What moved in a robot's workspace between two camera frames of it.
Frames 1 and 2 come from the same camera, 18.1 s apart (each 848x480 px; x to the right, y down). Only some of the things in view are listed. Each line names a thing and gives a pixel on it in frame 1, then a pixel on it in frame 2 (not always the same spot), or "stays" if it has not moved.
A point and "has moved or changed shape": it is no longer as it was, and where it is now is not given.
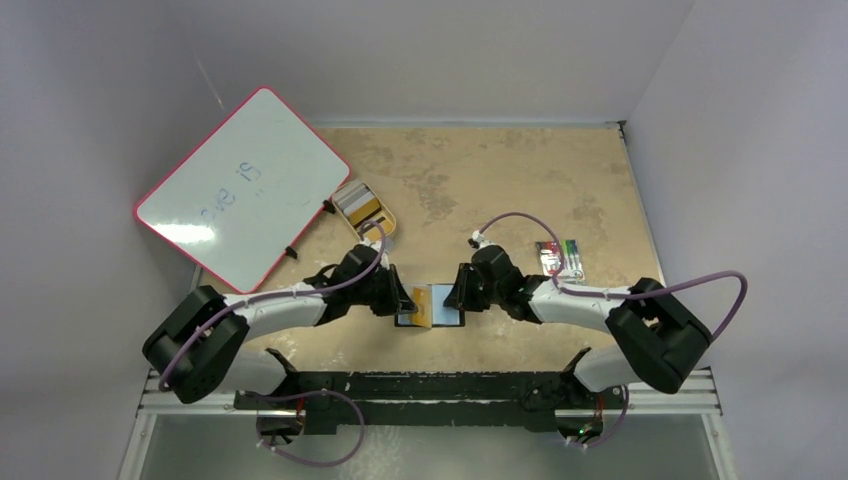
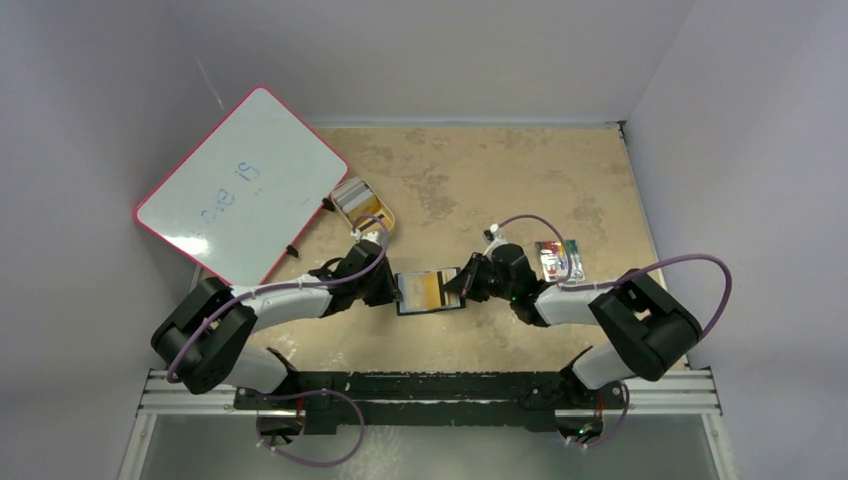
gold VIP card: [422, 296] has moved or changed shape
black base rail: [399, 401] stays
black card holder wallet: [443, 315] has moved or changed shape
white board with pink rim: [239, 198] stays
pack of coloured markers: [572, 269] stays
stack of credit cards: [357, 201] stays
